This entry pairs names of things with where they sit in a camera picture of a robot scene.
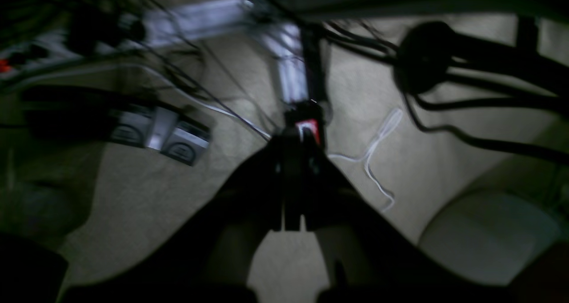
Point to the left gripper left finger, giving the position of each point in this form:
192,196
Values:
208,259

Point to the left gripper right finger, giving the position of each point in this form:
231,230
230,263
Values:
368,259

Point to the white power strip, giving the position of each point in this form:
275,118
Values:
47,54

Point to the aluminium frame leg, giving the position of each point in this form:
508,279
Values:
294,51

